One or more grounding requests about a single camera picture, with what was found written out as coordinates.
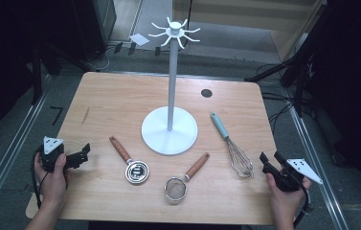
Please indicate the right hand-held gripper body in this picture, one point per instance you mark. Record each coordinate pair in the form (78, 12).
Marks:
(288, 182)

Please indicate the white paper sheet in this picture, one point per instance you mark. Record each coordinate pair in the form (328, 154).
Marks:
(139, 39)

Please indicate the black metal stand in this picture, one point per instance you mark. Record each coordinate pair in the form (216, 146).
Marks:
(36, 73)
(296, 70)

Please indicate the person's right hand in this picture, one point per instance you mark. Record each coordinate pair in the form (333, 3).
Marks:
(285, 199)

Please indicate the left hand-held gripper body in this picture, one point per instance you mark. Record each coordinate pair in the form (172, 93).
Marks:
(50, 159)

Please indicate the beige wooden platform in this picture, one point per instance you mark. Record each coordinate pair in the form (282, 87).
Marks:
(248, 16)

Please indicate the round black table grommet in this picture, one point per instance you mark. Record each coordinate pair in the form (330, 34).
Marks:
(206, 93)

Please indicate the metal floor rail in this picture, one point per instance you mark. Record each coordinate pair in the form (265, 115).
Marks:
(315, 159)
(9, 150)

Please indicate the person's left hand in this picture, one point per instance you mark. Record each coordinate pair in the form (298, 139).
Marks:
(53, 187)

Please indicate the dark cabinet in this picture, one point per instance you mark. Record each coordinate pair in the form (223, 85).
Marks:
(98, 25)

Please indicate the white utensil rack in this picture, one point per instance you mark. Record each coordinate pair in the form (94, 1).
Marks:
(170, 140)

